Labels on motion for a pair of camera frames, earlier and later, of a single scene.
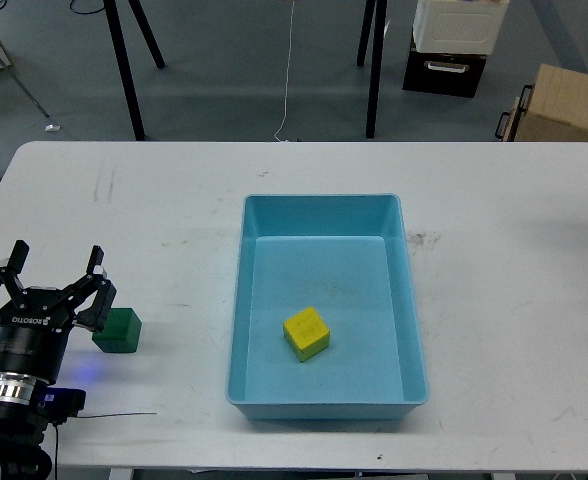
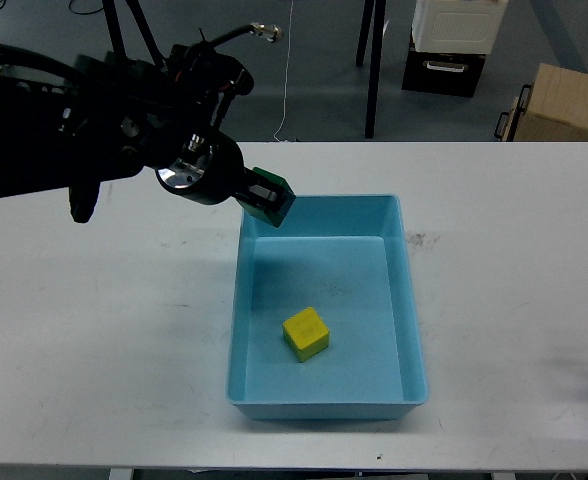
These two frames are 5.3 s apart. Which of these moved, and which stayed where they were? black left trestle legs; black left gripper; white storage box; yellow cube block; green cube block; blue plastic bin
Moved: black left gripper; green cube block
Stayed: blue plastic bin; white storage box; yellow cube block; black left trestle legs
